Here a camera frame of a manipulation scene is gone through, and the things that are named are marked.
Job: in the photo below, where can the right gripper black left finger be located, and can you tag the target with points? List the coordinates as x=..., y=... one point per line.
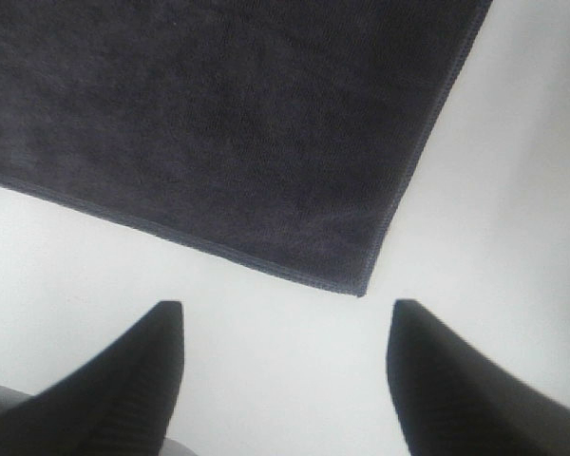
x=119, y=403

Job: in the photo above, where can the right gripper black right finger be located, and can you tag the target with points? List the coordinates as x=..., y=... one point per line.
x=451, y=400

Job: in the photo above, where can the dark navy towel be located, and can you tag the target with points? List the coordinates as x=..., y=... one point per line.
x=281, y=135

